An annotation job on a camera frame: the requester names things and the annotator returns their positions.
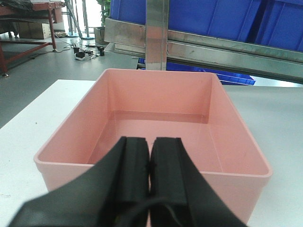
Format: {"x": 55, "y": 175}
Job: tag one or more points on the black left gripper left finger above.
{"x": 98, "y": 197}

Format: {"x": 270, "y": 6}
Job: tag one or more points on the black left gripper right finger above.
{"x": 188, "y": 199}

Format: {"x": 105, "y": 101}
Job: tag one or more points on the pink plastic box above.
{"x": 192, "y": 106}

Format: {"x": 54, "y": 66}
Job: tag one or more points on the blue bin lower shelf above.
{"x": 226, "y": 78}

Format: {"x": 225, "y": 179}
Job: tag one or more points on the stainless steel shelf rack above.
{"x": 159, "y": 45}

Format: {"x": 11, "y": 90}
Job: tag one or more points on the black white floor device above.
{"x": 86, "y": 55}

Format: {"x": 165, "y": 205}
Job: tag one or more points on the blue bin upper left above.
{"x": 228, "y": 19}

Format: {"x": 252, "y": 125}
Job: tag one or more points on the blue bin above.
{"x": 281, "y": 25}
{"x": 228, "y": 19}

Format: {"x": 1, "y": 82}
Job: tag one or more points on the green potted plant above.
{"x": 105, "y": 10}

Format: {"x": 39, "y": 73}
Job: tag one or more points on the blue bin upper right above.
{"x": 281, "y": 25}

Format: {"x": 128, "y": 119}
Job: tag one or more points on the red metal workbench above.
{"x": 28, "y": 22}

